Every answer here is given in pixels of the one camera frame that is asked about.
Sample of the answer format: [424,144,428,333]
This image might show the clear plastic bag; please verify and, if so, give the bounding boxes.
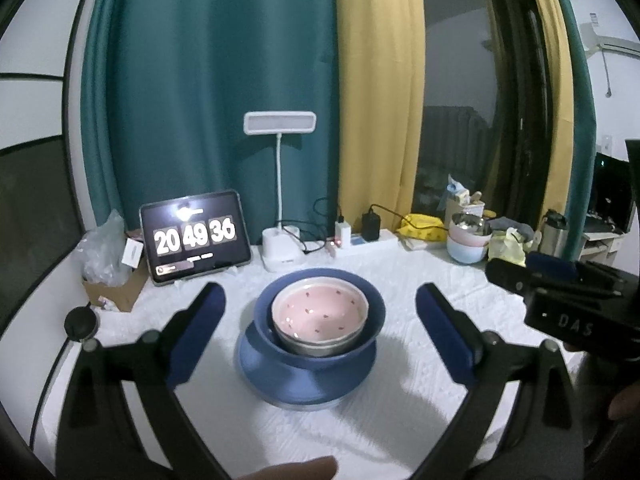
[74,210,131,287]

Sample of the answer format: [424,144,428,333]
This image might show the cream yellow bowl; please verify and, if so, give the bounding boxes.
[273,323,376,358]

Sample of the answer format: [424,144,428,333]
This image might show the white power strip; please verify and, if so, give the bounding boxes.
[328,229,399,259]

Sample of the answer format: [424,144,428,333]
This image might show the person right hand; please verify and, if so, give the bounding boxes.
[562,339,640,421]

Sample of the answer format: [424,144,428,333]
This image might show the light blue bowl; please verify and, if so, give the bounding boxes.
[446,236,488,264]

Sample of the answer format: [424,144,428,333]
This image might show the beige plate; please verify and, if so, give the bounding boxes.
[270,394,349,412]

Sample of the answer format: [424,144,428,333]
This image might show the teal curtain left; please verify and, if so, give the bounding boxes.
[80,0,340,243]

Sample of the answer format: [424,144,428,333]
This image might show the yellow teal curtain right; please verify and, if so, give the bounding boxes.
[535,0,597,261]

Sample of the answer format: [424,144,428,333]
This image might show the white tablecloth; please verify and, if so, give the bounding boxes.
[31,238,591,480]

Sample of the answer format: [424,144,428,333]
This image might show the black round object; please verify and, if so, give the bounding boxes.
[64,307,99,342]

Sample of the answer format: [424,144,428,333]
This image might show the pink strawberry bowl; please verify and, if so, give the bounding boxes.
[271,276,369,346]

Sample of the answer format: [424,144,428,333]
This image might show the black charging cable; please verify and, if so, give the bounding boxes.
[368,201,452,233]

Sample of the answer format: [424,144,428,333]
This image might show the steel thermos mug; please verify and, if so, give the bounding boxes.
[538,209,568,258]

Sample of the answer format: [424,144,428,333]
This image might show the person left hand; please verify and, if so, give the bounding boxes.
[240,456,338,480]

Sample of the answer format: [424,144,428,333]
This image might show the cardboard box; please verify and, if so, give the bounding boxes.
[81,229,149,312]

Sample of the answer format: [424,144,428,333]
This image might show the small white box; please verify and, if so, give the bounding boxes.
[120,237,144,270]

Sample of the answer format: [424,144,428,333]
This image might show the white desk lamp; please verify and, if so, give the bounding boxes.
[243,110,317,273]

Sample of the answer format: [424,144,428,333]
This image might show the white phone charger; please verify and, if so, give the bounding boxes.
[334,216,352,249]

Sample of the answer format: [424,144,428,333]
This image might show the large blue plate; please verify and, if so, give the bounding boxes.
[236,323,378,403]

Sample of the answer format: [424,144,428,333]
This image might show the large blue bowl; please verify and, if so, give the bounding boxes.
[254,268,386,370]

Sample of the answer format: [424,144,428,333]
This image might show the tablet showing clock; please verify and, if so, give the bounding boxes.
[139,190,252,286]

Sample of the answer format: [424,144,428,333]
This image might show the yellow tissue box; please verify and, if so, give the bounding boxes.
[487,228,533,266]

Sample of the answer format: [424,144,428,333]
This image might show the black power adapter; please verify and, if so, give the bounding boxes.
[361,208,381,243]

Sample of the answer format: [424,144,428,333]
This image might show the steel bowl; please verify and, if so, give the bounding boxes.
[451,212,491,236]

